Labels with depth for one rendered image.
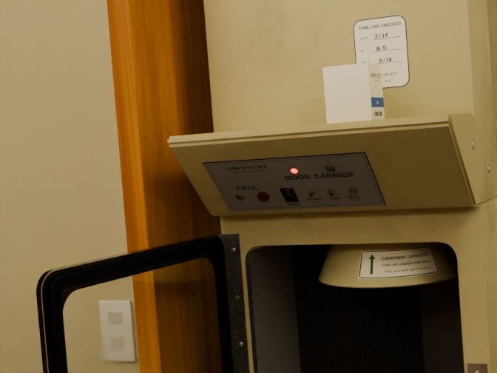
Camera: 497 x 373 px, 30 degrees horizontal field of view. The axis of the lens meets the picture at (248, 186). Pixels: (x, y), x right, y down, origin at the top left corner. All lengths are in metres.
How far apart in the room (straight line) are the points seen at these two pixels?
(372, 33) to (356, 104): 0.11
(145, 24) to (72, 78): 0.67
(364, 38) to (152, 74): 0.26
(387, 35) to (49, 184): 0.94
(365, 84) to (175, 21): 0.31
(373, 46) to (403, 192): 0.17
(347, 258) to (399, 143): 0.22
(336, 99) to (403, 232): 0.18
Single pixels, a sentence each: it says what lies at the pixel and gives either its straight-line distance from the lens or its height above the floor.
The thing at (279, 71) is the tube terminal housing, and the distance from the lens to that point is 1.11.
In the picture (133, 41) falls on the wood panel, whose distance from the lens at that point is 1.10.
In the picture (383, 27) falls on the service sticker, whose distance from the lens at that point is 1.06.
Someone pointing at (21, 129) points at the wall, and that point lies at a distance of 1.86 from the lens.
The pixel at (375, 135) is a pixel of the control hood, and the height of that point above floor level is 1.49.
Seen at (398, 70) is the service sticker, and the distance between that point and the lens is 1.06.
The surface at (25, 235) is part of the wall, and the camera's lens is 1.87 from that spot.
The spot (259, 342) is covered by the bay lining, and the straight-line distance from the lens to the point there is 1.17.
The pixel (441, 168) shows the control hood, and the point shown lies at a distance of 0.97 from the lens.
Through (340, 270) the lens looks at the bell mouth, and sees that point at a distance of 1.12.
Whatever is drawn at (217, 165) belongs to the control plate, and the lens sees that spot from 1.04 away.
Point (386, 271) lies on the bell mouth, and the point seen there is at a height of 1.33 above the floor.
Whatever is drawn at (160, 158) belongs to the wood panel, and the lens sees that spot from 1.13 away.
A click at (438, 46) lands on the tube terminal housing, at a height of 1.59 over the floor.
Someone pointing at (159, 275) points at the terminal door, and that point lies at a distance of 1.03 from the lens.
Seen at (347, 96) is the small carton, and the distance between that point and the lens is 0.99.
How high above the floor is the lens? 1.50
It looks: 3 degrees down
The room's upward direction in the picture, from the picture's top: 4 degrees counter-clockwise
